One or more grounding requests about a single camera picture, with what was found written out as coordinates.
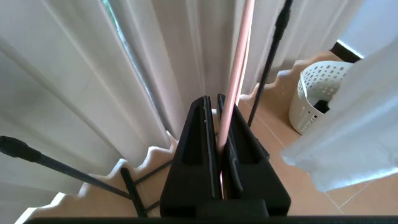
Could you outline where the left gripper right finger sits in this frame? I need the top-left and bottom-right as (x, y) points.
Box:
(216, 93), (292, 217)

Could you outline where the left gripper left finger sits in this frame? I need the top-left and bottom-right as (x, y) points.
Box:
(160, 95), (223, 217)

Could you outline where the white printed t-shirt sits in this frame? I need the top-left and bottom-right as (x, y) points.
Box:
(280, 39), (398, 193)

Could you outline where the pink clothes hanger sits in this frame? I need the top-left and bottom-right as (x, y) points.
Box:
(216, 0), (256, 200)

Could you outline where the white laundry basket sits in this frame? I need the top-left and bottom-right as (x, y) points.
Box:
(288, 60), (355, 135)

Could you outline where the black clothes rack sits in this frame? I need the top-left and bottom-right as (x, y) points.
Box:
(0, 0), (295, 218)

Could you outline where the black garment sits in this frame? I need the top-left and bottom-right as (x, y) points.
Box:
(313, 99), (331, 114)

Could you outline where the beige curtain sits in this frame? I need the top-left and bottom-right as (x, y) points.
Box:
(0, 0), (366, 224)

